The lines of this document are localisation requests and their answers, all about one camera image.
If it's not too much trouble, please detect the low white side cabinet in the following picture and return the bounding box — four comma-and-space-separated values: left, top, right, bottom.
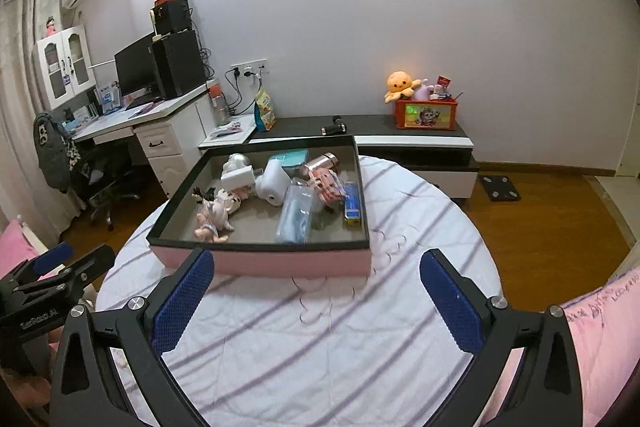
198, 113, 257, 152

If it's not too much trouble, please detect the black office chair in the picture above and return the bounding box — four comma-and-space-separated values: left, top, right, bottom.
70, 142, 141, 233

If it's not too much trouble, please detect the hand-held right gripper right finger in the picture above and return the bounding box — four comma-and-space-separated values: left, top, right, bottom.
419, 248, 591, 427

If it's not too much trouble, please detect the orange octopus plush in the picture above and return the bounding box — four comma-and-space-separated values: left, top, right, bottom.
384, 71, 423, 104

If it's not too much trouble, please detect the white tissue roll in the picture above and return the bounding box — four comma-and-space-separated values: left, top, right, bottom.
255, 158, 293, 208

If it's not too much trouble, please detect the brown-haired doll figurine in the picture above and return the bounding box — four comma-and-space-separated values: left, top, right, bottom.
192, 186, 246, 212

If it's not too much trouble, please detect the teal egg-shaped box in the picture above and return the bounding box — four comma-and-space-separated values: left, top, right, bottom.
269, 149, 310, 170

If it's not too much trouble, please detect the pink pillow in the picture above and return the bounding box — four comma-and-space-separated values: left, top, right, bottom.
0, 217, 41, 280

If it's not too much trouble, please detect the blue yellow box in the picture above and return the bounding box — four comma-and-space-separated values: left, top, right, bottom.
343, 182, 363, 228

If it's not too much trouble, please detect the clear pack of blue masks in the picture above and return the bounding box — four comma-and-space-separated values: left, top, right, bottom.
276, 179, 316, 244

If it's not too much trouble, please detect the white striped blanket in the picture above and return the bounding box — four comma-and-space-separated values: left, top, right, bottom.
95, 154, 503, 427

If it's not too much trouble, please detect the white desk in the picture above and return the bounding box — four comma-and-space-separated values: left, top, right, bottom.
72, 79, 221, 202

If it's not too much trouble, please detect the black monitor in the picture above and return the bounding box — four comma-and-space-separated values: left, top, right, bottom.
114, 32, 160, 96

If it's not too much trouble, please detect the black bathroom scale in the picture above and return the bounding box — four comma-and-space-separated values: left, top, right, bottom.
477, 174, 522, 202

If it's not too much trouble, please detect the pink quilt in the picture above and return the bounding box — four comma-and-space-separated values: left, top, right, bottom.
480, 264, 640, 427

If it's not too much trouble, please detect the red printed crate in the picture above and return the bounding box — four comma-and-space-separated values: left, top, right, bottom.
394, 97, 458, 131

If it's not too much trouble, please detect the black computer tower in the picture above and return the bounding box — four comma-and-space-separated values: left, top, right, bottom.
151, 28, 207, 98

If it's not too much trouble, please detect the black white TV cabinet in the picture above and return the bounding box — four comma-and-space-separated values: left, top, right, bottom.
249, 113, 480, 208

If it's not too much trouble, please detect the white glass-door cabinet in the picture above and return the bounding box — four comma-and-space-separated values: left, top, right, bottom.
32, 24, 97, 112

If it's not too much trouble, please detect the blue white box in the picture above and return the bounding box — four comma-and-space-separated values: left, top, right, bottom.
97, 83, 123, 115

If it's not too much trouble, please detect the pink baby doll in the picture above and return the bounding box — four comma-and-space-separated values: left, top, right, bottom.
194, 199, 236, 244

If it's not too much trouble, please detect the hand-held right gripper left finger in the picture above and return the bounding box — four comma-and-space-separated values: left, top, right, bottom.
49, 247, 216, 427

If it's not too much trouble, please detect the black speaker box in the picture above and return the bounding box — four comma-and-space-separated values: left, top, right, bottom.
150, 0, 193, 38

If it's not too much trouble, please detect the beige curtain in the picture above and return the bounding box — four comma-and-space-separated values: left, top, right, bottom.
0, 0, 86, 248

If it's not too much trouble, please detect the pink printed packet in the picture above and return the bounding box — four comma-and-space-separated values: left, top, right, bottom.
307, 169, 348, 208

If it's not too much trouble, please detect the white rectangular box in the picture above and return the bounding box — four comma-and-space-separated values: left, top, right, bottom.
221, 167, 256, 192

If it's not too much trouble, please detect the white wall outlet strip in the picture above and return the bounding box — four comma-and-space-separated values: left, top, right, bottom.
231, 59, 271, 78

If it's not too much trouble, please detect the rose gold thermos bottle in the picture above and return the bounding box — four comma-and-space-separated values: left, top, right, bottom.
304, 152, 342, 175

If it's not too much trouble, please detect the grey patterned jacket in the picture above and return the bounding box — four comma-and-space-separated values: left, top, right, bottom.
32, 112, 83, 188

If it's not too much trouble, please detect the clear bottle orange cap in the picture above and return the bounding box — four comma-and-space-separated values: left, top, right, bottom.
207, 79, 231, 125

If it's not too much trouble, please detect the white cloud-shaped toy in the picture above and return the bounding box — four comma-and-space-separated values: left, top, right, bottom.
222, 153, 252, 178

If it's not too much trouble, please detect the pink storage box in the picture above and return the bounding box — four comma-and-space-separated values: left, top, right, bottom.
146, 136, 372, 279

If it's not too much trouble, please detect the yellow blue snack bag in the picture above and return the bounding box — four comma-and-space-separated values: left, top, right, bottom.
254, 88, 277, 132

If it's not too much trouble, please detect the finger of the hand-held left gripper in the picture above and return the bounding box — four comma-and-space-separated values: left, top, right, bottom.
12, 244, 117, 308
0, 241, 73, 293

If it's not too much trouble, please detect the black dumbbell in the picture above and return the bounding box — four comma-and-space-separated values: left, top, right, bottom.
321, 114, 349, 136

